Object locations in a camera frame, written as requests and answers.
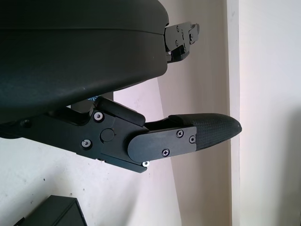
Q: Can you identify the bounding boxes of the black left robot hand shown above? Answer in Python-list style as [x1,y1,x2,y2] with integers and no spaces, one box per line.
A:
[0,0,243,175]

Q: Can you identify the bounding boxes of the black printed box lid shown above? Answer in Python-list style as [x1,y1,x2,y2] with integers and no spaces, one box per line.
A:
[14,194,83,226]

